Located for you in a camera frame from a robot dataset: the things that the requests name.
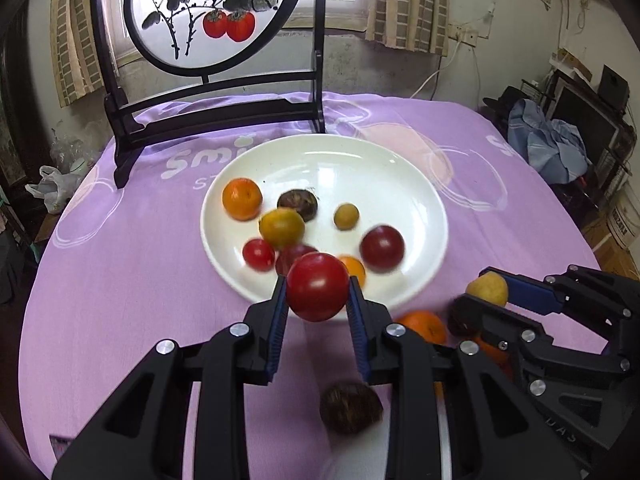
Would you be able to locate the white oval plate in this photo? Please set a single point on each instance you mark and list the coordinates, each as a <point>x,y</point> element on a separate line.
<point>350,170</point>

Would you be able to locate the printed cardboard box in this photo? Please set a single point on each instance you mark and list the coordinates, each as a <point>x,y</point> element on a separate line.
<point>625,222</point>

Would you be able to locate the small yellow green plum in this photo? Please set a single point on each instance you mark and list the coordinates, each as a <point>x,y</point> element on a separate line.
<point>487,290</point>

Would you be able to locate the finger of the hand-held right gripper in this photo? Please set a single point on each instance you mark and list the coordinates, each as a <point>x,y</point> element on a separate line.
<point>535,295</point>
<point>495,322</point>

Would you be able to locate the dark wooden painted table screen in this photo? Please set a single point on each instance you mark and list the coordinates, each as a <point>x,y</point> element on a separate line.
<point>200,110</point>

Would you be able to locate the white plastic bag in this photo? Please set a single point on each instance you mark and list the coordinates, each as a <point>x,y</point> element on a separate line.
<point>55,187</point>

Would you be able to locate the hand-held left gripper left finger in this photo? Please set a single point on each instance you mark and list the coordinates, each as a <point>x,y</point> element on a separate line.
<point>276,330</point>

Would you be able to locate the dark red plum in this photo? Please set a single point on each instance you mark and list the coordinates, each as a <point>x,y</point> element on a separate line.
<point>292,256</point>
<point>382,247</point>

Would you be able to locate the black monitor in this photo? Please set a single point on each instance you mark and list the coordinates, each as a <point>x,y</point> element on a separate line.
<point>585,120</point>

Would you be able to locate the red cherry tomato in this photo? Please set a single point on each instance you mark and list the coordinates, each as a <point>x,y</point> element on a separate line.
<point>258,254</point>
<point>317,287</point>

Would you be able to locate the large green yellow plum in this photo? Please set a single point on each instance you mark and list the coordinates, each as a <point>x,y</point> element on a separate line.
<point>281,227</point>

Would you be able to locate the mandarin orange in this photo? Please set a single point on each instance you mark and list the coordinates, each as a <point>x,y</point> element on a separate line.
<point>492,355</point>
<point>242,199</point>
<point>422,325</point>

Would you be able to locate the small orange kumquat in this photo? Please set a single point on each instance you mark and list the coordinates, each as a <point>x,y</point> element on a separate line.
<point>355,267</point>

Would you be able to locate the white wall outlet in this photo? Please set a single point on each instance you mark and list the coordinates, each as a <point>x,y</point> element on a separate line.
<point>462,34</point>

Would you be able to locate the dark brown water chestnut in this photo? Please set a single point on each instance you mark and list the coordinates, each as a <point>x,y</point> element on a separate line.
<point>297,202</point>
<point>350,407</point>

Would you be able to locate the purple printed tablecloth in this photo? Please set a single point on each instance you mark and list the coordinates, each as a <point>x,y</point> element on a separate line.
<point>125,260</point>

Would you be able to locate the beige checked curtain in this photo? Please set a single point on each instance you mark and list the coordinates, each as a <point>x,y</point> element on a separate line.
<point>405,5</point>
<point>75,35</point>

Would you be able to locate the black speaker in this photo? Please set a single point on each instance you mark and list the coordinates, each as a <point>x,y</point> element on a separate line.
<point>614,87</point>

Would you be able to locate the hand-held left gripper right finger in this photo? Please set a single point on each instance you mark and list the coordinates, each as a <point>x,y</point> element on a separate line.
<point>357,330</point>

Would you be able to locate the blue cloth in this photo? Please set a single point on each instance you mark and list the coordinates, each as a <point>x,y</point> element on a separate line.
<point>545,145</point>

